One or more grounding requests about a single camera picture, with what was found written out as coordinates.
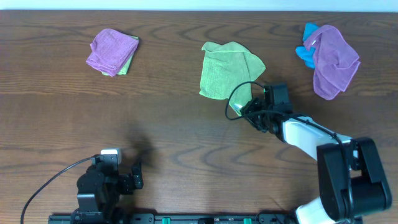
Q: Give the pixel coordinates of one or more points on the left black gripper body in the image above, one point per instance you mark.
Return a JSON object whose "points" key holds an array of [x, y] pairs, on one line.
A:
{"points": [[135, 179]]}

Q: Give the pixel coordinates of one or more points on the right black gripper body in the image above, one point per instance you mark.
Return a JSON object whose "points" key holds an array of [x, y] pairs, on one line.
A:
{"points": [[255, 107]]}

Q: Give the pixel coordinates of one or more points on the green microfiber cloth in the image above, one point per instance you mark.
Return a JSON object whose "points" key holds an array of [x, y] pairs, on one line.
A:
{"points": [[227, 72]]}

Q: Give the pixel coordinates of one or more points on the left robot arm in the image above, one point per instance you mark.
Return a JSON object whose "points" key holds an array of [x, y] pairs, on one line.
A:
{"points": [[100, 188]]}

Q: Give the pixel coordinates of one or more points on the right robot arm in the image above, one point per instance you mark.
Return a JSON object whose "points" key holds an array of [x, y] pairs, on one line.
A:
{"points": [[351, 179]]}

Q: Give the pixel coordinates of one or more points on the blue cloth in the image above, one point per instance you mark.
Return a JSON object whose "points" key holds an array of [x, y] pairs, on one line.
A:
{"points": [[302, 52]]}

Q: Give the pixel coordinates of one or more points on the crumpled purple cloth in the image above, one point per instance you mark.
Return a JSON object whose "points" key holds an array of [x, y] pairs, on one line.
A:
{"points": [[336, 62]]}

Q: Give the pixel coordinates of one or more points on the folded green cloth underneath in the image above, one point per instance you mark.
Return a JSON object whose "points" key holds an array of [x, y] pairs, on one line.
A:
{"points": [[125, 67]]}

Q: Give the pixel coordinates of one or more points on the folded purple cloth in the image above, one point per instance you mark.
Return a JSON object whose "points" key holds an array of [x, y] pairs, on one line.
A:
{"points": [[110, 50]]}

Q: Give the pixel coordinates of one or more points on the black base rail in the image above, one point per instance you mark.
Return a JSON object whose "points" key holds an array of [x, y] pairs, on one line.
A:
{"points": [[148, 218]]}

